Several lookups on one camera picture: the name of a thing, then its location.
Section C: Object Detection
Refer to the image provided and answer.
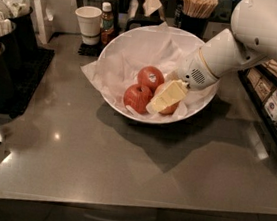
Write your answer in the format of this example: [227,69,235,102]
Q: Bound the white bowl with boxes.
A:
[89,17,227,133]

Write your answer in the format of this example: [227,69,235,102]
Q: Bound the black cutlery cup middle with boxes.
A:
[0,11,23,76]

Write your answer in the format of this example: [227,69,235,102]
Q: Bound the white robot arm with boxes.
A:
[147,0,277,114]

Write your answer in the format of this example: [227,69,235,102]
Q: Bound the black cutlery cup rear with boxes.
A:
[0,0,38,60]

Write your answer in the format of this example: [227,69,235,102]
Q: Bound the black rubber mat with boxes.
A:
[0,47,55,118]

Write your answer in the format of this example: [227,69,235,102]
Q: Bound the black napkin holder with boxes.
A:
[125,0,165,31]

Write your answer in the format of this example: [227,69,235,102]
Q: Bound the black cup of stir sticks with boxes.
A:
[180,0,219,38]

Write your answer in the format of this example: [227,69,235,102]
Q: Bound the small sauce bottle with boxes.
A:
[100,2,115,46]

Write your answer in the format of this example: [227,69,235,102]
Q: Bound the yellow-red apple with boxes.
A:
[155,84,179,115]

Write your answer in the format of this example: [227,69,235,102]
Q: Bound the red apple with sticker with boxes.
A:
[137,66,164,91]

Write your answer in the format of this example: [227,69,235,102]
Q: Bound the white paper cup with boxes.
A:
[75,6,102,46]

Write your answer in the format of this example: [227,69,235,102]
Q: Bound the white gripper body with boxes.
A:
[166,48,219,91]

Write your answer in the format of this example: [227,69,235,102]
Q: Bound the small black coaster mat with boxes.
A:
[78,43,103,57]

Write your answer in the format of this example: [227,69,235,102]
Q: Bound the red apple front left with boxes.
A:
[123,84,153,114]

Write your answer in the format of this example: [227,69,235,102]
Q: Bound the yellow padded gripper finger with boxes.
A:
[146,80,188,114]

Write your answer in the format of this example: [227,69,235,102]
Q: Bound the white paper liner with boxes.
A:
[75,12,223,128]

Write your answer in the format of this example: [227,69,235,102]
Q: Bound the black rack of packets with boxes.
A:
[238,59,277,145]

